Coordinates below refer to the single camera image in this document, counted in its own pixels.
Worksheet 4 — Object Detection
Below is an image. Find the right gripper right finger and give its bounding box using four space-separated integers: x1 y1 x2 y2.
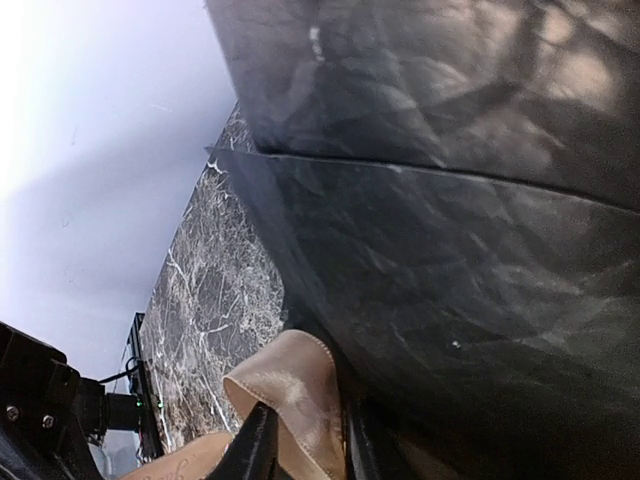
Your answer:
346 401 394 480

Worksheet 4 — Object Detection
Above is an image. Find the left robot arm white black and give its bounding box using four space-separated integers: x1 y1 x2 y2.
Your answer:
1 324 141 479

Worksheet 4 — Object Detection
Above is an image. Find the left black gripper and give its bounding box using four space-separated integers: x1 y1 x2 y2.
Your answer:
1 323 100 479

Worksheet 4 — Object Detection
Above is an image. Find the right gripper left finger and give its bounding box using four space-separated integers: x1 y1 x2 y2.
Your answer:
205 402 278 480

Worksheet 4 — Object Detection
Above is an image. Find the beige satin ribbon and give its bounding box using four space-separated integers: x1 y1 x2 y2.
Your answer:
127 330 347 479

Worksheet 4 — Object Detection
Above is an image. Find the black wrapping paper sheet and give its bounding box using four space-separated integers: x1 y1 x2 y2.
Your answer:
208 1 639 479

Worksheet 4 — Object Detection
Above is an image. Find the black front table rail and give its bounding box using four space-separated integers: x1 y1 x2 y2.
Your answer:
126 312 164 461

